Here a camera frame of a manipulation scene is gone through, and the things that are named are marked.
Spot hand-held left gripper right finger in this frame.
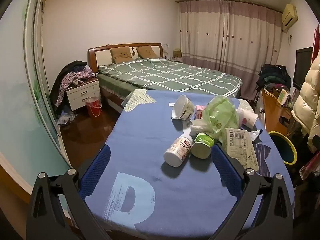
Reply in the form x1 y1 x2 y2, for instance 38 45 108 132
211 144 294 240

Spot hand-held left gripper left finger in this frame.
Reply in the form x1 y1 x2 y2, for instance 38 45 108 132
26 145 112 240

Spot white receipt paper package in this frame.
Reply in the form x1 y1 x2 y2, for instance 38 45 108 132
221 127 260 170

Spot green-labelled clear jar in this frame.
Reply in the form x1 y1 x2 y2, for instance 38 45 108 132
191 132 215 159

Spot white tissue paper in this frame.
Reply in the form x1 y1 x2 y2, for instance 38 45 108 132
184 119 213 137

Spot white supplement bottle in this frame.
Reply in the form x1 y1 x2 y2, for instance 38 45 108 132
163 134 194 167

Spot pale green plastic bag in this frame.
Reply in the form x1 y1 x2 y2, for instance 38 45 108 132
201 95 240 143

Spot white paper cup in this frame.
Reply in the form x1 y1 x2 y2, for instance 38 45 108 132
241 109 258 130

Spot pink carton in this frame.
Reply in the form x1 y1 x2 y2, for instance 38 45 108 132
194 105 206 120

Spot yellow-rimmed dark trash bin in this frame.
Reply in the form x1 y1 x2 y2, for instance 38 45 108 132
268 131 298 165

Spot white plastic yogurt tub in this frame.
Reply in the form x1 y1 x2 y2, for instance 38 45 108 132
171 94 196 120

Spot clear plastic bags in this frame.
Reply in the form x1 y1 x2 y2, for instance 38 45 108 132
57 110 75 127

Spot red bucket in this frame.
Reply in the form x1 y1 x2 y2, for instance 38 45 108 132
85 97 102 117

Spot blue printed blanket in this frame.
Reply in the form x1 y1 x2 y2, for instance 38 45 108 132
84 89 293 232

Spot long wooden cabinet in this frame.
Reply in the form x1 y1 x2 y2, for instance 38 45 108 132
260 87 292 133

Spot white nightstand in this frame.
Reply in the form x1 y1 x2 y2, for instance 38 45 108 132
66 77 102 111

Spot pink patterned bag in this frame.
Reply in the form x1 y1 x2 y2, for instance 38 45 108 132
300 152 320 180

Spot pile of mixed clothes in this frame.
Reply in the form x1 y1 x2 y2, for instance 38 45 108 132
49 60 97 113

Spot sliding wardrobe door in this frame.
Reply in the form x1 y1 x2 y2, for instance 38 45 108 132
0 0 75 205

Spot pile of dark clothes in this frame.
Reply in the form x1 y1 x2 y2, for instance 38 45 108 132
256 64 292 93

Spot cream puffer jacket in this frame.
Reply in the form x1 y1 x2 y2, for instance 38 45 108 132
291 55 320 153

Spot green checked bedspread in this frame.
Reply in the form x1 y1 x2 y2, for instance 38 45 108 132
97 58 243 99

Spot wooden bed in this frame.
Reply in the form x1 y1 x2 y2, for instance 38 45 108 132
87 43 243 110

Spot tan embroidered pillow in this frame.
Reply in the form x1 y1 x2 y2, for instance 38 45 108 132
136 45 158 58
111 46 133 64

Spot black television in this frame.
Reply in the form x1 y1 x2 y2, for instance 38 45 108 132
292 47 313 90

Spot beige and mauve curtain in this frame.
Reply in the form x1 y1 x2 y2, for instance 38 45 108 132
178 0 284 100

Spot red hanging decoration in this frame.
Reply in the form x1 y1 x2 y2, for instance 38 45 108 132
312 24 320 63

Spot wall air conditioner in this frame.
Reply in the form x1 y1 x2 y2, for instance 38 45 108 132
282 4 298 29

